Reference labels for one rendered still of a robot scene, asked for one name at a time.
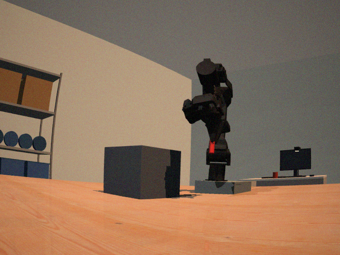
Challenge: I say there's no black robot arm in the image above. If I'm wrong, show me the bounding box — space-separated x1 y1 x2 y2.
182 58 233 181

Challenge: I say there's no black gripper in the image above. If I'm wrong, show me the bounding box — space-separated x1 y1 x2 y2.
191 90 230 144

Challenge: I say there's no dark red peg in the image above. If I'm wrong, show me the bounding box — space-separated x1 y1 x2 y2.
209 141 215 154

